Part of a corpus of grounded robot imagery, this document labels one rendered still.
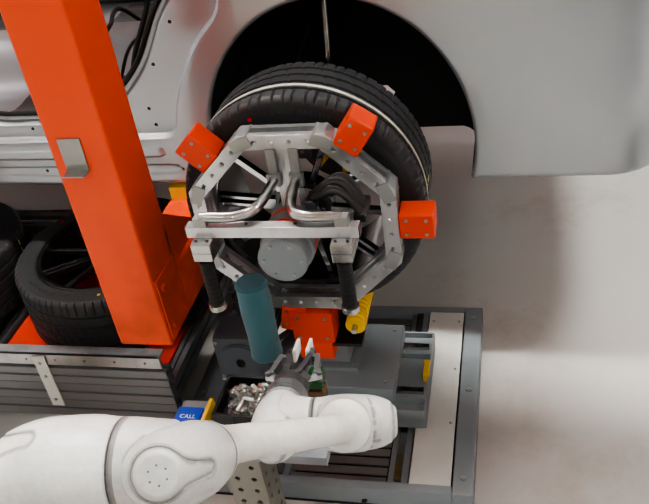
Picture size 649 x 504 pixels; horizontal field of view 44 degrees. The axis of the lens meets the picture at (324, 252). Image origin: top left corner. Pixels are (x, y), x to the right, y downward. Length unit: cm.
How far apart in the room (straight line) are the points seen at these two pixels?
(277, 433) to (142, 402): 136
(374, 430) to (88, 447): 65
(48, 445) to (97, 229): 110
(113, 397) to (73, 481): 161
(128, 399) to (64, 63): 119
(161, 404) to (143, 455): 162
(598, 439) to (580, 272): 85
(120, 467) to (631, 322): 229
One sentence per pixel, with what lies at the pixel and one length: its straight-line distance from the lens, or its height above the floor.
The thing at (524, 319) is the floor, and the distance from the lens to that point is 306.
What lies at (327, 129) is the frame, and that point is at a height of 112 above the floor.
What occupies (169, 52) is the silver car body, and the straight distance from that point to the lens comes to 247.
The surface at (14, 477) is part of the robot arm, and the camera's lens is 117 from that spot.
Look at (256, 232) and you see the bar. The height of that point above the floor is 97.
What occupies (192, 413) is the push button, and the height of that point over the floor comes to 48.
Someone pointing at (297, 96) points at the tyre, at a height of 118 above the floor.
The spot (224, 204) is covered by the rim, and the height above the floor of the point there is 86.
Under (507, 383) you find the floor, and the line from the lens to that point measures 282.
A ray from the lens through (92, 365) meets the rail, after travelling 266.
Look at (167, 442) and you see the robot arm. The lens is 106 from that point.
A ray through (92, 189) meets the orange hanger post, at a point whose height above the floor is 104.
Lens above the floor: 199
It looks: 35 degrees down
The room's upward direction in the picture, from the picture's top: 9 degrees counter-clockwise
